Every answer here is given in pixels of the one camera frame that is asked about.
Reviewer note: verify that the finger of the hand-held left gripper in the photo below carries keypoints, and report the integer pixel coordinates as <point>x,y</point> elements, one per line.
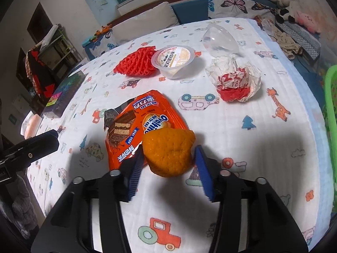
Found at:
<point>34,147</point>

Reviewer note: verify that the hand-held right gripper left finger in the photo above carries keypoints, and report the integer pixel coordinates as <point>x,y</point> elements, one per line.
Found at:
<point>135,176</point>

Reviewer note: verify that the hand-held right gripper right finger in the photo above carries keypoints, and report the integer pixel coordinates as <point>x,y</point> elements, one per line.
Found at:
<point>204,174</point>

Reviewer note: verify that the orange sponge cake piece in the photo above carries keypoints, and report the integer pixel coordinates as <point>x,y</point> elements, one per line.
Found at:
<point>168,150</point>

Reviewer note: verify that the green plastic basket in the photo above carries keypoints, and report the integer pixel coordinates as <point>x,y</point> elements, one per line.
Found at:
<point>331,97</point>

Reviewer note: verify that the person's left forearm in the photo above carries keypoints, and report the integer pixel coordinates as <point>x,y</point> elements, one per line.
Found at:
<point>18,205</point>

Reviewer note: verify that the pink power strip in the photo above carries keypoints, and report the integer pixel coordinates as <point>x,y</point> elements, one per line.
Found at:
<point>33,123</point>

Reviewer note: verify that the orange snack packet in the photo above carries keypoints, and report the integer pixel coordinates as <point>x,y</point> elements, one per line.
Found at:
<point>155,116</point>

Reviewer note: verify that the printed cartoon blanket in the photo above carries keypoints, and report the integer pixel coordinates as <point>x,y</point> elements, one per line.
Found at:
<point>263,147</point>

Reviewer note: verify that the colourful box in clear case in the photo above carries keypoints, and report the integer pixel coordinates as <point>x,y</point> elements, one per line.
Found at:
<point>65,89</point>

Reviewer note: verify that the red black clothes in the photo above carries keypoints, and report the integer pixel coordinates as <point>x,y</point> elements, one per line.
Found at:
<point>39,79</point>

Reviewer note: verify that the crumpled white red wrapper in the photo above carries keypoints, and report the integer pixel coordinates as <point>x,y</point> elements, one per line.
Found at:
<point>237,81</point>

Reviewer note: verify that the metal shelf rack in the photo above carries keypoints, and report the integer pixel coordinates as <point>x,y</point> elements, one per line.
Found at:
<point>60,44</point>

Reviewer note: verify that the red foam net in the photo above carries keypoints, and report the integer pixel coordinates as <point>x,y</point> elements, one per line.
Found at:
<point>134,62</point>

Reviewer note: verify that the plastic pudding cup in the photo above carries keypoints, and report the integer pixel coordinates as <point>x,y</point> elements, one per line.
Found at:
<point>171,58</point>

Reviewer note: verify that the teal cloth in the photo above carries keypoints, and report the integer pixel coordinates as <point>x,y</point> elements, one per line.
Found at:
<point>89,40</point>

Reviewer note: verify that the dark wooden door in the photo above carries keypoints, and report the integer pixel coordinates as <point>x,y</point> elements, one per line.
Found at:
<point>39,21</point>

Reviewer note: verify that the small butterfly print pillow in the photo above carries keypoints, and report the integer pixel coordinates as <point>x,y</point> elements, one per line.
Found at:
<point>105,42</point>

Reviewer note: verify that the clear plastic dome lid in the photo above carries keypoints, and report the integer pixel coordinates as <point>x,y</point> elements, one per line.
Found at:
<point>221,39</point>

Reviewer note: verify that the orange plush toy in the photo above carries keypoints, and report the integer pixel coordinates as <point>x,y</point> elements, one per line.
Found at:
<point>102,29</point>

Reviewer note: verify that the beige cloth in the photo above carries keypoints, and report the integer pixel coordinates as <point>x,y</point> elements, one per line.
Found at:
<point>285,42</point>

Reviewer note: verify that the beige cushion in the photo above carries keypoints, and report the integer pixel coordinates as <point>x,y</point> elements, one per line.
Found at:
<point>147,21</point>

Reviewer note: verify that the blue sofa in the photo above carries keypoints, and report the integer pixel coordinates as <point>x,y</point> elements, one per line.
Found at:
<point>189,11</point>

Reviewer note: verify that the large butterfly print pillow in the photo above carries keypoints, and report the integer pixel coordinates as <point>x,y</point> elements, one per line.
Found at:
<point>231,5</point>

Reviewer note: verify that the black white patterned cushion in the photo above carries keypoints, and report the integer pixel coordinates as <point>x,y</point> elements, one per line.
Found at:
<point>305,35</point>

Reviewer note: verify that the pink plush toy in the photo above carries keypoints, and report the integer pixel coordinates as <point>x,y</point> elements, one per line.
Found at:
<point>308,21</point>

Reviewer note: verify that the black white cow plush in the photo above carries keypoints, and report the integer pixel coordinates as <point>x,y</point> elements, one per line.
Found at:
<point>285,5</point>

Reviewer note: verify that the white wall switch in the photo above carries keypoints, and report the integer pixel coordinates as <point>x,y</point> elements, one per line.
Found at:
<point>103,2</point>

